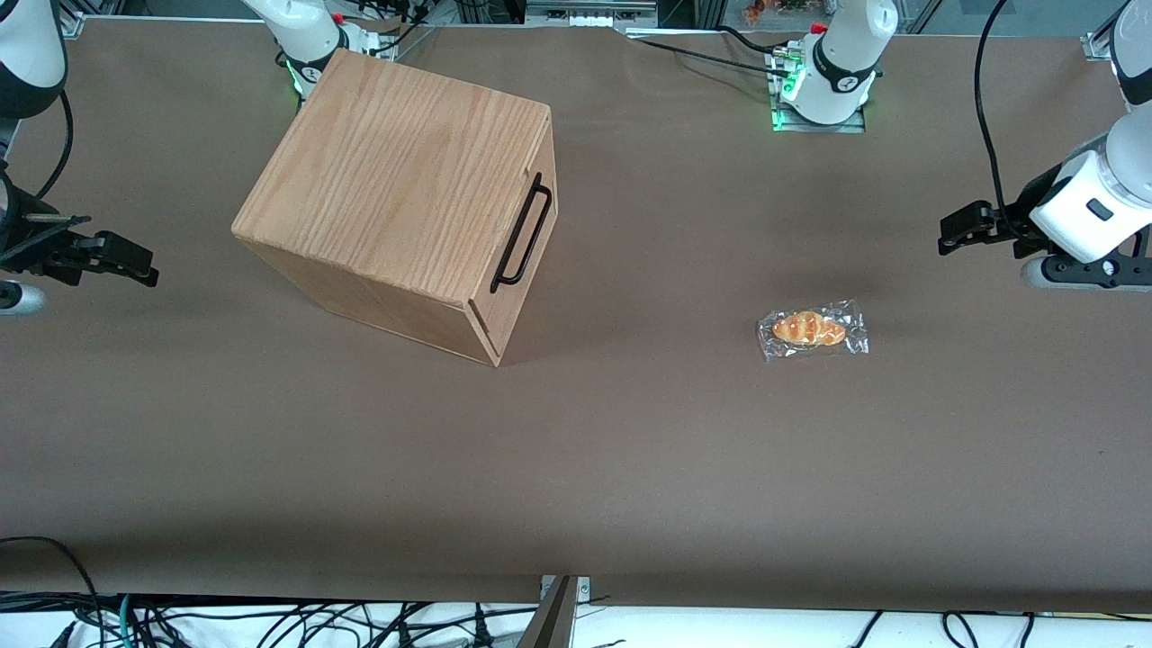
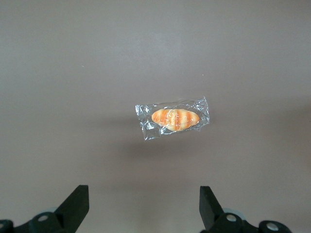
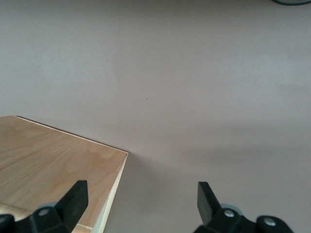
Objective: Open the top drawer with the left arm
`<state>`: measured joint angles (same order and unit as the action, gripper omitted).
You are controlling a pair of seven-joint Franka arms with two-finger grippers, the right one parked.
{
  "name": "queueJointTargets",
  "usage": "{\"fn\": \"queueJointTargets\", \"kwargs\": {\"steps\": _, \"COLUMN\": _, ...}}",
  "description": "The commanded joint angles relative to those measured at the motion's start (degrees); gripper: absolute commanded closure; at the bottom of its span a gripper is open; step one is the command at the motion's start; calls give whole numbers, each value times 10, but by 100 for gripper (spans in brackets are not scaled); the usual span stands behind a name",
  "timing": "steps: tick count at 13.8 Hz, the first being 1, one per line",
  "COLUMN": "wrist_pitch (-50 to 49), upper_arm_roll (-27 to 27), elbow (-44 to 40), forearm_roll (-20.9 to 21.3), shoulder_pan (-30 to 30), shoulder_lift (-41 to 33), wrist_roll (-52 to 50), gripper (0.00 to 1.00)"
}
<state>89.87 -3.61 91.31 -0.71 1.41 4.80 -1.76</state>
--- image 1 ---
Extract wooden drawer cabinet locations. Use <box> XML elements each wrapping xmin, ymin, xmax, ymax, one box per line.
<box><xmin>231</xmin><ymin>49</ymin><xmax>560</xmax><ymax>367</ymax></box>

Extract dark metal bar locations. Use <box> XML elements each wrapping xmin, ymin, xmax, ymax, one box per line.
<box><xmin>516</xmin><ymin>576</ymin><xmax>579</xmax><ymax>648</ymax></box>

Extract small orange items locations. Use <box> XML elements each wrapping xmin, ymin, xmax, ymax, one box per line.
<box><xmin>742</xmin><ymin>0</ymin><xmax>811</xmax><ymax>23</ymax></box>

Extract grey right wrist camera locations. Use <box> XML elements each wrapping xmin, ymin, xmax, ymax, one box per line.
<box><xmin>0</xmin><ymin>281</ymin><xmax>46</xmax><ymax>316</ymax></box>

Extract aluminium frame profile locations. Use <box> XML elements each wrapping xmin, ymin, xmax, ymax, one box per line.
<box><xmin>526</xmin><ymin>0</ymin><xmax>658</xmax><ymax>28</ymax></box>

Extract black metal drawer handle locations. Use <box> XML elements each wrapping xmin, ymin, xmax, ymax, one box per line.
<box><xmin>490</xmin><ymin>172</ymin><xmax>554</xmax><ymax>294</ymax></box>

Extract black looped floor cable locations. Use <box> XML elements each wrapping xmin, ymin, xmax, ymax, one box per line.
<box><xmin>0</xmin><ymin>535</ymin><xmax>102</xmax><ymax>648</ymax></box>

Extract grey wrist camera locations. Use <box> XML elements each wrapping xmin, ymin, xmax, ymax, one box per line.
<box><xmin>0</xmin><ymin>281</ymin><xmax>46</xmax><ymax>316</ymax></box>
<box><xmin>1021</xmin><ymin>255</ymin><xmax>1152</xmax><ymax>293</ymax></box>

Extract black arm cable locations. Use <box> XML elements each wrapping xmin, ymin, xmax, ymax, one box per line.
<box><xmin>34</xmin><ymin>88</ymin><xmax>75</xmax><ymax>201</ymax></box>
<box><xmin>975</xmin><ymin>0</ymin><xmax>1027</xmax><ymax>242</ymax></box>

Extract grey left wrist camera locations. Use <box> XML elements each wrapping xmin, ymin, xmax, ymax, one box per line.
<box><xmin>1021</xmin><ymin>255</ymin><xmax>1152</xmax><ymax>293</ymax></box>

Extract silver metal clamp bracket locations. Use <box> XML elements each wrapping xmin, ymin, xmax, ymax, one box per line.
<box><xmin>538</xmin><ymin>574</ymin><xmax>592</xmax><ymax>606</ymax></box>

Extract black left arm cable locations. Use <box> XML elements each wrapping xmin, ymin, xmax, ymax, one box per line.
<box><xmin>975</xmin><ymin>0</ymin><xmax>1027</xmax><ymax>242</ymax></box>

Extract brown table cover mat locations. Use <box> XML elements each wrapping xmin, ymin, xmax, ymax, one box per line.
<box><xmin>0</xmin><ymin>16</ymin><xmax>1152</xmax><ymax>615</ymax></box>

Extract wooden drawer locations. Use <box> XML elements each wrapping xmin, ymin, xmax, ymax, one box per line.
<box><xmin>468</xmin><ymin>112</ymin><xmax>560</xmax><ymax>365</ymax></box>

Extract bread roll in clear wrapper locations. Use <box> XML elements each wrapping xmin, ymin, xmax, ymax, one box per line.
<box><xmin>756</xmin><ymin>299</ymin><xmax>871</xmax><ymax>363</ymax></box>

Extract black cable on table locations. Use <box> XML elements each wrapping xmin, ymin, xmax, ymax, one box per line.
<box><xmin>627</xmin><ymin>34</ymin><xmax>791</xmax><ymax>77</ymax></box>

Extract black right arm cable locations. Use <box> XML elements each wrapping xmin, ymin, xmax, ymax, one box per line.
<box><xmin>34</xmin><ymin>88</ymin><xmax>75</xmax><ymax>201</ymax></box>

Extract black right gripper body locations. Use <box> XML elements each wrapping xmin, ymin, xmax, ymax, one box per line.
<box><xmin>0</xmin><ymin>171</ymin><xmax>95</xmax><ymax>280</ymax></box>

